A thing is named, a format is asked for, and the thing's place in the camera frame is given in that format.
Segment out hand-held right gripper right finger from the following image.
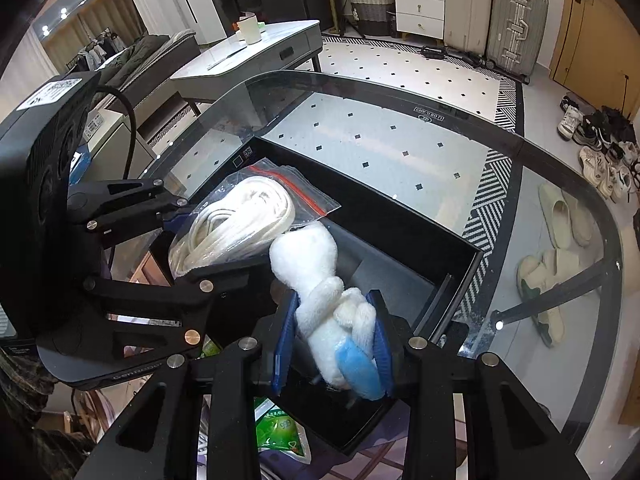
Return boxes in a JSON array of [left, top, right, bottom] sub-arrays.
[[366, 289, 592, 480]]

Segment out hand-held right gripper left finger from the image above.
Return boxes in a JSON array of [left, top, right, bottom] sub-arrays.
[[75, 291, 302, 480]]

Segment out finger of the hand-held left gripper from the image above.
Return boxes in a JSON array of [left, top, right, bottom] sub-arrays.
[[84, 261, 277, 357], [69, 177, 190, 249]]

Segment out white plush toy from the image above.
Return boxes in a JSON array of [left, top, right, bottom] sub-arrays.
[[269, 222, 392, 402]]

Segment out black storage box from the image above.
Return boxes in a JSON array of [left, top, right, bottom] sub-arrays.
[[149, 134, 485, 457]]

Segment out zip bag of white laces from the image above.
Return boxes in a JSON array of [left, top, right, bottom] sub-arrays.
[[167, 159, 342, 281]]

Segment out person's left forearm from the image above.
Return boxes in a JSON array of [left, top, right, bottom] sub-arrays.
[[0, 344, 96, 480]]

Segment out green white medicine packet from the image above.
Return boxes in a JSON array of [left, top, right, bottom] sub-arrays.
[[254, 397, 312, 462]]

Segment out printed cloth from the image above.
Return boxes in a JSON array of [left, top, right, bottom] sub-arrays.
[[199, 400, 412, 480]]

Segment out dark green jacket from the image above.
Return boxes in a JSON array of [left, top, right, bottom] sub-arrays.
[[107, 32, 172, 92]]

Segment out grey sofa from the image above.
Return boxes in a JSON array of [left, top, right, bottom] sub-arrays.
[[139, 29, 203, 137]]

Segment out cream slipper green mark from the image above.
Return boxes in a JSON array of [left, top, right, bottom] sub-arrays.
[[517, 255, 567, 347]]

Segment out grey side desk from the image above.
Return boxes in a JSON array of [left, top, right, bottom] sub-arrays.
[[170, 19, 322, 107]]

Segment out white cup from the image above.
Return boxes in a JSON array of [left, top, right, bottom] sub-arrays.
[[237, 14, 264, 45]]

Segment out beige slipper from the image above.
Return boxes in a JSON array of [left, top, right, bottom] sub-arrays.
[[537, 182, 574, 251], [562, 189, 599, 249]]

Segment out black white patterned rug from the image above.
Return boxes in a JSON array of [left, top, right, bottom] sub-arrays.
[[150, 34, 526, 331]]

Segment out pile of shoes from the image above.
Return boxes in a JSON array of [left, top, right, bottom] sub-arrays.
[[556, 91, 640, 205]]

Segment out woven basket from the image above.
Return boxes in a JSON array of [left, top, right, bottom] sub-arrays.
[[347, 0, 394, 37]]

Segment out white dressing table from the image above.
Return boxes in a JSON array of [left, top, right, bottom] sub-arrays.
[[305, 0, 447, 42]]

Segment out silver suitcase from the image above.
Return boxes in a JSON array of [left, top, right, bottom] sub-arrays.
[[486, 0, 549, 85]]

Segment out beige suitcase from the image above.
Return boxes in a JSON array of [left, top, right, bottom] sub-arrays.
[[444, 0, 495, 61]]

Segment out wooden door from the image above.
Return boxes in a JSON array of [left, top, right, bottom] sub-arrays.
[[549, 0, 640, 107]]

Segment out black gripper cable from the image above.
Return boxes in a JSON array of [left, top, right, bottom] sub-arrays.
[[92, 86, 137, 181]]

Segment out black corded device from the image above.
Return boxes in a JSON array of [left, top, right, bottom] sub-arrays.
[[421, 44, 485, 67]]

